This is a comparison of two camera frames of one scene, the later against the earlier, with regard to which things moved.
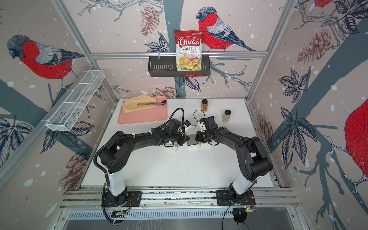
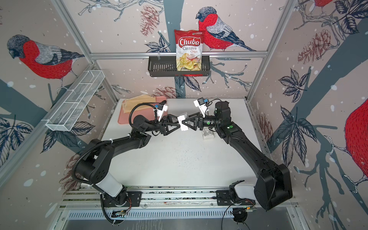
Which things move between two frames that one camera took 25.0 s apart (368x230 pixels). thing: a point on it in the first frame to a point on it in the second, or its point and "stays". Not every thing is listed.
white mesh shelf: x=68 y=111 stays
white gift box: x=176 y=145 to x=183 y=127
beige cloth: x=130 y=104 stays
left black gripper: x=184 y=140 to x=164 y=127
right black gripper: x=198 y=138 to x=198 y=122
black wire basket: x=166 y=66 stays
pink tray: x=155 y=113 stays
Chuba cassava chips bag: x=189 y=49 stays
